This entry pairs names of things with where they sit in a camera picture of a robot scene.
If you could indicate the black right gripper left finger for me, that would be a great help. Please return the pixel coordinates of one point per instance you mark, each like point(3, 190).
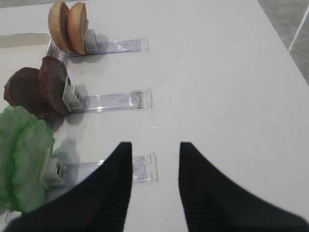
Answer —
point(97, 204)

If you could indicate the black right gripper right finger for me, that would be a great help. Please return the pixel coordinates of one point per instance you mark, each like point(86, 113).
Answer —
point(214, 203)

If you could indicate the green lettuce leaf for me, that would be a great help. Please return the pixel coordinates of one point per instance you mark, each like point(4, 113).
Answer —
point(24, 143)

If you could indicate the brown meat patty outer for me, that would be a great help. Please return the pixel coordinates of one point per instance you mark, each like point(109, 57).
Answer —
point(52, 79)

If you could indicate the brown meat patty near tray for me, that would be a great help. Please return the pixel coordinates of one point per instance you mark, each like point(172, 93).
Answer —
point(22, 89)

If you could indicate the cream metal tray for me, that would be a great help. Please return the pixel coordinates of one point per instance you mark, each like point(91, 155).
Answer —
point(38, 41)

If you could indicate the bun slice outer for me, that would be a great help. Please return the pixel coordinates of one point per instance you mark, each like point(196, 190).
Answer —
point(77, 26)

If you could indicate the bun slice near tray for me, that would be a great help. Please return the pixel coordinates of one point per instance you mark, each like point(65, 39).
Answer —
point(57, 24)

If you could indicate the clear lettuce holder rail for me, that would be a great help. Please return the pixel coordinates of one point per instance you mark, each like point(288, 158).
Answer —
point(55, 175)

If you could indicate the clear patty holder rail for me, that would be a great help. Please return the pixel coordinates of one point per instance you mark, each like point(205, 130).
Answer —
point(78, 103)

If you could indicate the clear bun holder rail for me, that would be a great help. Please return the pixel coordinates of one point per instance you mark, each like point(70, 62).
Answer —
point(94, 46)

